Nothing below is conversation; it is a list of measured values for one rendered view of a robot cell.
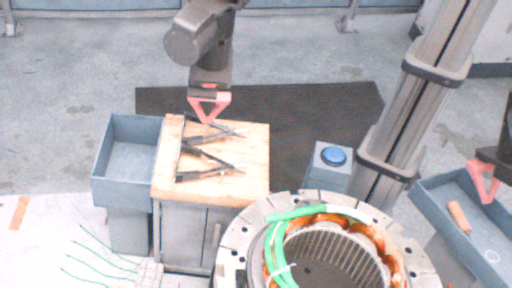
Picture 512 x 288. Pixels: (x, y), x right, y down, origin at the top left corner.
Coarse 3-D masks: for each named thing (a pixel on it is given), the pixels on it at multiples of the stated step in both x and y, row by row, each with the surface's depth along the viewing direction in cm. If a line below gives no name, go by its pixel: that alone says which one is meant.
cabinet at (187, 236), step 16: (160, 208) 89; (176, 208) 90; (192, 208) 89; (208, 208) 89; (224, 208) 87; (240, 208) 87; (160, 224) 95; (176, 224) 94; (192, 224) 93; (208, 224) 92; (224, 224) 92; (160, 240) 99; (176, 240) 98; (192, 240) 97; (208, 240) 96; (160, 256) 102; (176, 256) 102; (192, 256) 101; (208, 256) 101; (176, 272) 105; (192, 272) 105; (208, 272) 104
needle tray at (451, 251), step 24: (456, 168) 91; (432, 192) 92; (456, 192) 92; (432, 216) 87; (480, 216) 89; (504, 216) 86; (432, 240) 90; (456, 240) 83; (480, 240) 85; (504, 240) 86; (456, 264) 86; (480, 264) 79; (504, 264) 82
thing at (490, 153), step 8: (504, 128) 73; (504, 136) 73; (504, 144) 73; (480, 152) 78; (488, 152) 77; (496, 152) 75; (504, 152) 74; (488, 160) 77; (496, 160) 75; (504, 160) 74; (504, 168) 73
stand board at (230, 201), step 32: (192, 128) 95; (256, 128) 96; (160, 160) 89; (192, 160) 89; (224, 160) 90; (256, 160) 90; (160, 192) 85; (192, 192) 85; (224, 192) 85; (256, 192) 85
